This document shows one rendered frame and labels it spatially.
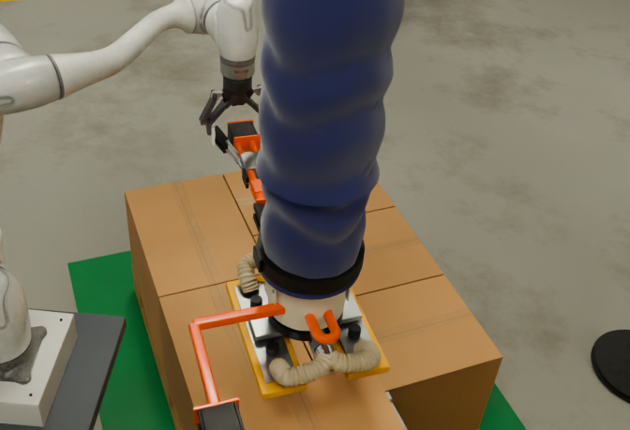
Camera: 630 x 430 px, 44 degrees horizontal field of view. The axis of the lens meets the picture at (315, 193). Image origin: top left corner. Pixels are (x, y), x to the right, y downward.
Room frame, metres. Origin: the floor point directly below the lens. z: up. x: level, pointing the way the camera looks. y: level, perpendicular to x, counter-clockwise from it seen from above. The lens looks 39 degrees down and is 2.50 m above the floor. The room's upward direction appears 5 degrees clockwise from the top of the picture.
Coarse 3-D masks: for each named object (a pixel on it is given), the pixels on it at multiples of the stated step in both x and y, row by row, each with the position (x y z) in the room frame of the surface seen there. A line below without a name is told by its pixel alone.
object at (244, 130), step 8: (240, 120) 1.81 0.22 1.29; (248, 120) 1.81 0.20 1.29; (232, 128) 1.76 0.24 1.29; (240, 128) 1.76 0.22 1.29; (248, 128) 1.77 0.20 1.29; (232, 136) 1.73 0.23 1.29; (240, 136) 1.73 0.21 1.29; (248, 136) 1.73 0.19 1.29; (256, 136) 1.74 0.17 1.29; (232, 144) 1.73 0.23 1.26
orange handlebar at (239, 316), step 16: (240, 144) 1.71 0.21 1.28; (256, 144) 1.72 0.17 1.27; (256, 192) 1.51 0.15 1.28; (272, 304) 1.14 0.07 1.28; (208, 320) 1.08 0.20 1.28; (224, 320) 1.09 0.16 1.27; (240, 320) 1.10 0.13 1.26; (336, 320) 1.11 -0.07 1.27; (192, 336) 1.03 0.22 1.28; (320, 336) 1.06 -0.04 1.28; (336, 336) 1.07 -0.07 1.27; (208, 368) 0.96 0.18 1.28; (208, 384) 0.92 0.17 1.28; (208, 400) 0.89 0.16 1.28
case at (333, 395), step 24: (240, 384) 1.17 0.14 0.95; (312, 384) 1.19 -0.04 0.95; (336, 384) 1.20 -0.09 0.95; (360, 384) 1.21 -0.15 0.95; (240, 408) 1.10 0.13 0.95; (264, 408) 1.11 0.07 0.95; (288, 408) 1.12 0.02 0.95; (312, 408) 1.12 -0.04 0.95; (336, 408) 1.13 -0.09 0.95; (360, 408) 1.13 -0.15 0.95; (384, 408) 1.14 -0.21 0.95
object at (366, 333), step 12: (348, 324) 1.21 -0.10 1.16; (360, 324) 1.21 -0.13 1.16; (348, 336) 1.17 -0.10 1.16; (360, 336) 1.17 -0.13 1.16; (372, 336) 1.18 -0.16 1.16; (336, 348) 1.14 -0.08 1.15; (348, 348) 1.13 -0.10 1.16; (384, 360) 1.12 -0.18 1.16; (360, 372) 1.08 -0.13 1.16; (372, 372) 1.08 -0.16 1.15; (384, 372) 1.10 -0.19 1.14
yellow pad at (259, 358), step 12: (228, 288) 1.29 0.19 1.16; (240, 288) 1.29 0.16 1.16; (240, 300) 1.25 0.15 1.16; (252, 300) 1.23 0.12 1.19; (264, 300) 1.26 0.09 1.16; (240, 324) 1.18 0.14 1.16; (252, 336) 1.15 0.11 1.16; (252, 348) 1.11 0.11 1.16; (264, 348) 1.11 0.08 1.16; (276, 348) 1.10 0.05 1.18; (288, 348) 1.12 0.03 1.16; (252, 360) 1.08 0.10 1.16; (264, 360) 1.08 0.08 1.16; (288, 360) 1.09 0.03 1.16; (264, 372) 1.05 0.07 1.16; (264, 384) 1.02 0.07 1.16; (276, 384) 1.03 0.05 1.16; (264, 396) 1.00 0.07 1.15; (276, 396) 1.01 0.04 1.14
